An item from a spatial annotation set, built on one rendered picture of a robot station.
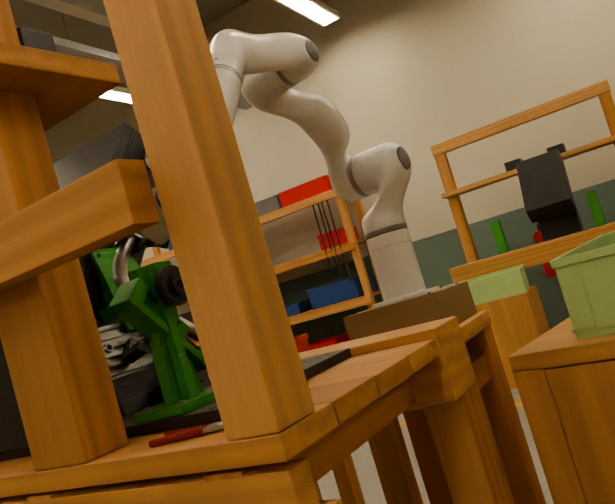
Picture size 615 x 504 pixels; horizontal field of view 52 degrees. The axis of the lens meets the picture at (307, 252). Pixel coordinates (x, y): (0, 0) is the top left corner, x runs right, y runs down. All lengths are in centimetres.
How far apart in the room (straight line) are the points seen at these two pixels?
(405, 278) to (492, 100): 523
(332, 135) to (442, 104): 533
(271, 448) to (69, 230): 41
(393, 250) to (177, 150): 95
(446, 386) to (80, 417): 68
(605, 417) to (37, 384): 104
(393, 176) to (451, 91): 528
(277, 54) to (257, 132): 634
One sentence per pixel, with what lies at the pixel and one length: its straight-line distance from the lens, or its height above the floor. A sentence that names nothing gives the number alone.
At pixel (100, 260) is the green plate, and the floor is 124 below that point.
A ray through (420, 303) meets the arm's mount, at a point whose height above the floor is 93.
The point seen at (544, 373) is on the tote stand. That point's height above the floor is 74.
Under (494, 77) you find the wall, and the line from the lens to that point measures 687.
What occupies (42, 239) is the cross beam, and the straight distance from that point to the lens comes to 99.
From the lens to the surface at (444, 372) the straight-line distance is 131.
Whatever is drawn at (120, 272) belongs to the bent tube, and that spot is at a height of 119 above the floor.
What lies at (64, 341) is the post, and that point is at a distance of 110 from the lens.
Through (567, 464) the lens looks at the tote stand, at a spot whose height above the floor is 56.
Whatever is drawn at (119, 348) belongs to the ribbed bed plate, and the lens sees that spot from 147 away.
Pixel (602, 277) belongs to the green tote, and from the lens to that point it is 138.
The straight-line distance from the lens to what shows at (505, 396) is 183.
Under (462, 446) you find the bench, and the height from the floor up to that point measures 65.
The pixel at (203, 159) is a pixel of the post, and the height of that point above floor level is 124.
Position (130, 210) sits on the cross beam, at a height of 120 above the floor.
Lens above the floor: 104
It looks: 4 degrees up
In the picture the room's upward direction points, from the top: 16 degrees counter-clockwise
